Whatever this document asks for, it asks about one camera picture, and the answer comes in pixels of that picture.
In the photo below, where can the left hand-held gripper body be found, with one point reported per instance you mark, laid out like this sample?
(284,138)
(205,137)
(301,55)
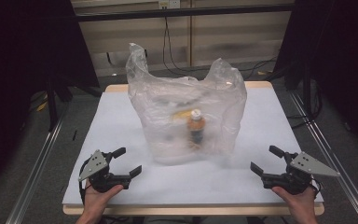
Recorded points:
(97,164)

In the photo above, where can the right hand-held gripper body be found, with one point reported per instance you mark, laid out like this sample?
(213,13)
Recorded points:
(295,179)

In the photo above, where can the person's right hand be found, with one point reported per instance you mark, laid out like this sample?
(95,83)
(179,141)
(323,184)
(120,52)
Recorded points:
(298,201)

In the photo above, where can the person's left hand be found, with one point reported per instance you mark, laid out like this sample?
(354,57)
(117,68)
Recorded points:
(98,199)

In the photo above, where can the white table mat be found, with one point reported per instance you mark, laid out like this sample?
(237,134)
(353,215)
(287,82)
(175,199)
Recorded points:
(112,130)

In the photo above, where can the small black stick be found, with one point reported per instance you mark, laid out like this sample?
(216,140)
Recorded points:
(75,135)

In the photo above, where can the white table board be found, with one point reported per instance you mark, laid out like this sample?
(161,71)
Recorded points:
(183,210)

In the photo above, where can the clear plastic bag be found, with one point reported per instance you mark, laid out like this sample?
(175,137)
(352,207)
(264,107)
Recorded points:
(167,102)

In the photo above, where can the yellow packet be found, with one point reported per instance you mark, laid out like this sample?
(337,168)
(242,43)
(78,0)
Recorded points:
(181,114)

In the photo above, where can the orange drink bottle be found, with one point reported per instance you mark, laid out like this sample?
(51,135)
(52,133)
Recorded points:
(196,126)

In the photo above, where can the black metal stand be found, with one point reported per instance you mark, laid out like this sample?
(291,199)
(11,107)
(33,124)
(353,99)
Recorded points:
(52,102)

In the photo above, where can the black curtain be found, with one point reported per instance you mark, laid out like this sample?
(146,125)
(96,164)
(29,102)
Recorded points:
(341,56)
(18,62)

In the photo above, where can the black horizontal bar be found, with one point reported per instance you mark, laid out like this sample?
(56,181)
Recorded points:
(167,13)

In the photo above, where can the metal floor rail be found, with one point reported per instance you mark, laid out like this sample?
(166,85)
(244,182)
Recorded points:
(34,174)
(332,158)

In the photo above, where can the white wall power outlet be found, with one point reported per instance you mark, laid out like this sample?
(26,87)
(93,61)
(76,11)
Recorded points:
(169,3)

